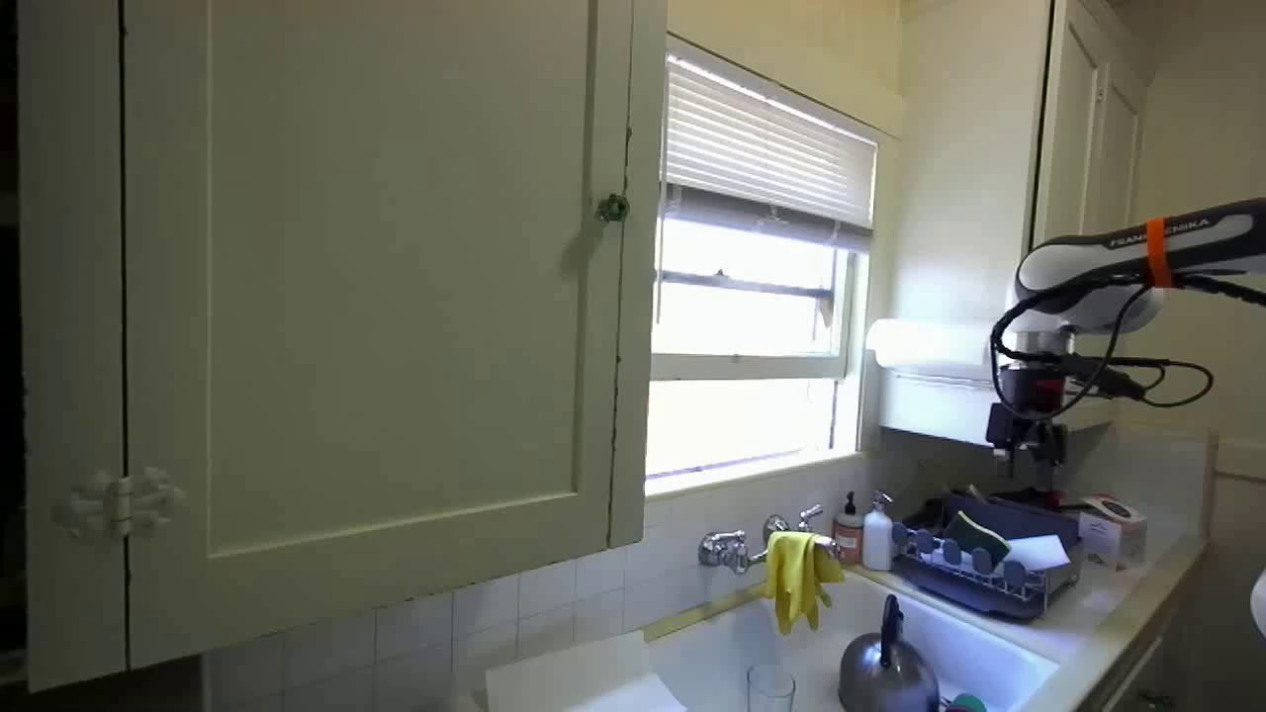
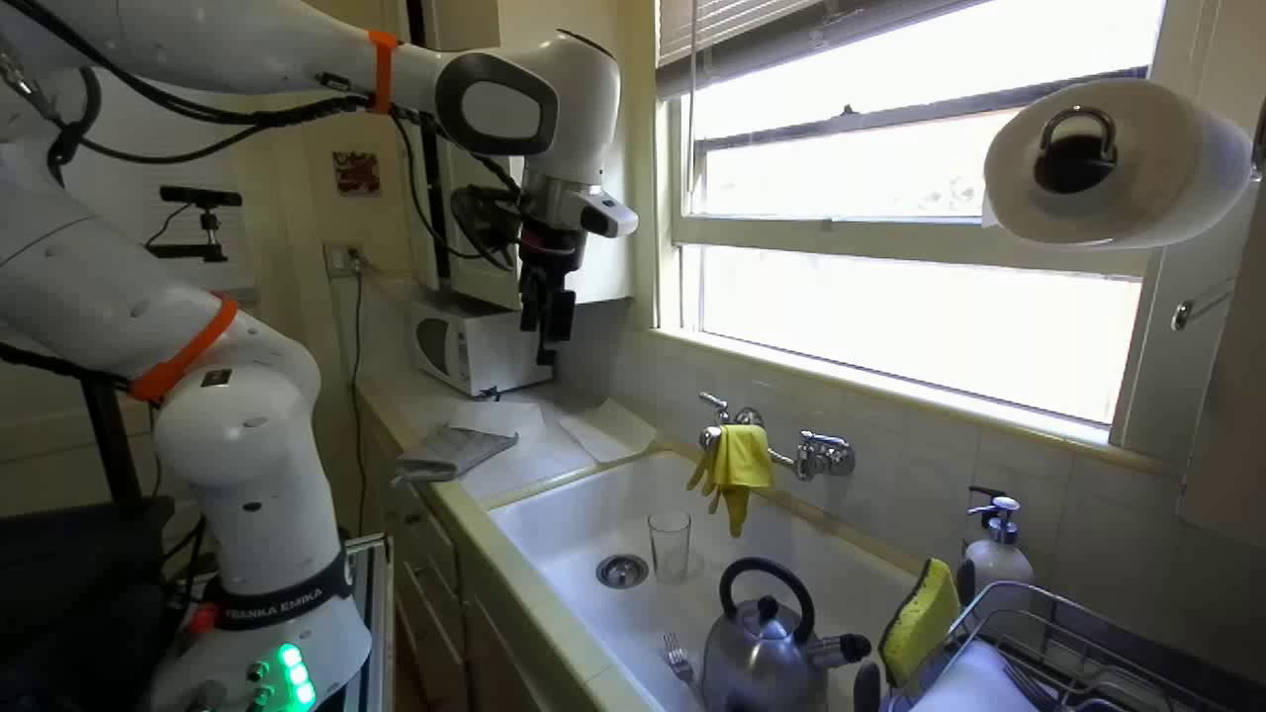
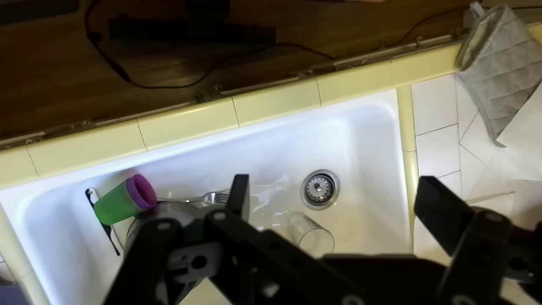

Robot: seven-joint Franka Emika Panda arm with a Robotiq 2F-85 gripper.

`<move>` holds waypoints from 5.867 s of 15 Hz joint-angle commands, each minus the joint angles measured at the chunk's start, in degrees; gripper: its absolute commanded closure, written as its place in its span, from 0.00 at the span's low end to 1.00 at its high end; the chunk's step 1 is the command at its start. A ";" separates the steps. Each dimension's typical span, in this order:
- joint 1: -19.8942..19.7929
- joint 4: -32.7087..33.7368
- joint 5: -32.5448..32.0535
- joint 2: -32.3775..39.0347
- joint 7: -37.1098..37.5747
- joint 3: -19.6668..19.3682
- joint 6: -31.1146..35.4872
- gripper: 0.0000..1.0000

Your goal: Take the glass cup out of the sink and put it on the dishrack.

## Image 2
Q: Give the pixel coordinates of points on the white microwave oven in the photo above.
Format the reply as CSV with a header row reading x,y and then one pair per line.
x,y
476,351

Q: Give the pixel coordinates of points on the white kitchen sink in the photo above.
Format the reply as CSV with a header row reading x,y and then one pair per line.
x,y
578,529

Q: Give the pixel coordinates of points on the white paper towel roll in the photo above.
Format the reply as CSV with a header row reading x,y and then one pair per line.
x,y
1170,161

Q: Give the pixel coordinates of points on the yellow cloth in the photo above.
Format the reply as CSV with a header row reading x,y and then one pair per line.
x,y
738,461

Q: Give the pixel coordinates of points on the black paper towel holder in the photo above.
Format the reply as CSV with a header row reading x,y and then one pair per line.
x,y
1072,151

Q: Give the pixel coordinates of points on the black robot stand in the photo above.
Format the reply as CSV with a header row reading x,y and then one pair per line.
x,y
66,593

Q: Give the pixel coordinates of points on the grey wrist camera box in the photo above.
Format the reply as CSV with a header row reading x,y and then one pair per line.
x,y
612,212

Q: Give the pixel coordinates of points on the white wall outlet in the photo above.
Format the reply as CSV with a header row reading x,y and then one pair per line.
x,y
344,260

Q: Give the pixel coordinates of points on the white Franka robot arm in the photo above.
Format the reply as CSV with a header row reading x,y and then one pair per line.
x,y
249,436

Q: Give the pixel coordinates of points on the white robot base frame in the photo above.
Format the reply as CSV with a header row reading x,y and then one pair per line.
x,y
376,618

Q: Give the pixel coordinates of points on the white flat counter board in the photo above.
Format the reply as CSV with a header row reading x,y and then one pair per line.
x,y
608,430

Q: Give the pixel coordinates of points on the clear glass cup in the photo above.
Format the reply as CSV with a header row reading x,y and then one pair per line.
x,y
669,546

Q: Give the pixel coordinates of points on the white window blind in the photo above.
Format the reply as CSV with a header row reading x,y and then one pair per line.
x,y
712,26

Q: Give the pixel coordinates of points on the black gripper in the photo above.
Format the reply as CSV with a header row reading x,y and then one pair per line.
x,y
546,261

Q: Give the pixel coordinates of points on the grey folded cloth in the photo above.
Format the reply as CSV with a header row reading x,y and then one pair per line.
x,y
461,448

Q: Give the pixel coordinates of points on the white paper towel sheet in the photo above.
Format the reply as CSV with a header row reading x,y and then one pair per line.
x,y
973,687

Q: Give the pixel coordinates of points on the cream base cabinet drawers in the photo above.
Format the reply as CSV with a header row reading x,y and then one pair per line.
x,y
438,593

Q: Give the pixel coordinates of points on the black camera on stand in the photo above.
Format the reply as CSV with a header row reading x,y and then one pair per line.
x,y
199,196

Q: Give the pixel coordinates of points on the metal sink drain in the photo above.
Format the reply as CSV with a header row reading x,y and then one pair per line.
x,y
622,569

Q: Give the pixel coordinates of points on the white framed window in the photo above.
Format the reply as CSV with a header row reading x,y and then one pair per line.
x,y
922,319

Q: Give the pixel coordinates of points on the white pump soap bottle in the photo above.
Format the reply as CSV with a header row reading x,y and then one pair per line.
x,y
993,560

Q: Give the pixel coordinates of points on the chrome wall faucet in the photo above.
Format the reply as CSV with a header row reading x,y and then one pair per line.
x,y
825,455

